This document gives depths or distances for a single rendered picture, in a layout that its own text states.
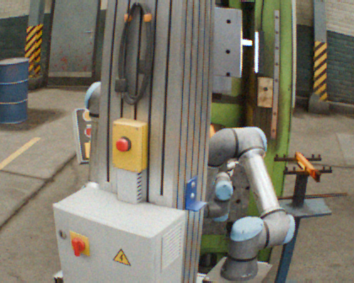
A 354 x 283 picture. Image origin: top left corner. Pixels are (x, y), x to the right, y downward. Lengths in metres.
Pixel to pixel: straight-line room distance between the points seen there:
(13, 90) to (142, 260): 5.84
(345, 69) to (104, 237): 7.73
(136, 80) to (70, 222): 0.45
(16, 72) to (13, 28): 3.09
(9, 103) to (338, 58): 5.48
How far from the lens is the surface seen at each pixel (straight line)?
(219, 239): 3.15
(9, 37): 10.13
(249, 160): 2.11
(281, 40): 3.07
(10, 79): 7.09
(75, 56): 9.50
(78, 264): 1.59
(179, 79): 1.46
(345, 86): 8.96
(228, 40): 2.87
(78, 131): 2.76
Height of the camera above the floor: 1.86
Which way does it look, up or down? 17 degrees down
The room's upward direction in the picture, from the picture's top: 3 degrees clockwise
